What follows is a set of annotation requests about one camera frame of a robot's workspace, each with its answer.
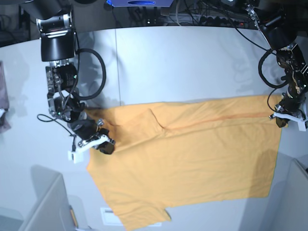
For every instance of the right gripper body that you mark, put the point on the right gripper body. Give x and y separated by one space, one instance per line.
86 128

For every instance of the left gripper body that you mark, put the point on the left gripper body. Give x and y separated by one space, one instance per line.
290 103

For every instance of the orange T-shirt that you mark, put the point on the orange T-shirt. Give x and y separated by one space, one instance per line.
174 154

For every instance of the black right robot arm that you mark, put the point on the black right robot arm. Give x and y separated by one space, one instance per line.
59 45

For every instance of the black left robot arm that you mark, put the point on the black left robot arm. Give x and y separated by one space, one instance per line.
280 21

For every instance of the orange pencil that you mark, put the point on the orange pencil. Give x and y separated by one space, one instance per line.
74 218

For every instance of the white table label plate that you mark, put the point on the white table label plate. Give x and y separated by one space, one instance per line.
109 218

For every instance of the grey left partition panel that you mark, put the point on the grey left partition panel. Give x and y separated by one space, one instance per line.
51 211

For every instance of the grey partition panel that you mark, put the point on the grey partition panel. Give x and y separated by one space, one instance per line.
286 206
51 211

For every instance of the pink grey cloth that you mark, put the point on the pink grey cloth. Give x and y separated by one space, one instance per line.
4 101

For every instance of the grey right partition panel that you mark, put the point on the grey right partition panel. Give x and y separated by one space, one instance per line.
286 206

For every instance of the black power strip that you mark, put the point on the black power strip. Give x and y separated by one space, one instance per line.
221 21

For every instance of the blue purple device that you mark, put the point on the blue purple device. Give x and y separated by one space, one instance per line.
140 3

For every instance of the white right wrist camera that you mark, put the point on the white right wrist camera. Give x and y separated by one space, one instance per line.
75 157

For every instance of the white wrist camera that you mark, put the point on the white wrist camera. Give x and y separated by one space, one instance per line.
302 125
75 157

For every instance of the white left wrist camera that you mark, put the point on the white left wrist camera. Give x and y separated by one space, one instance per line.
302 125

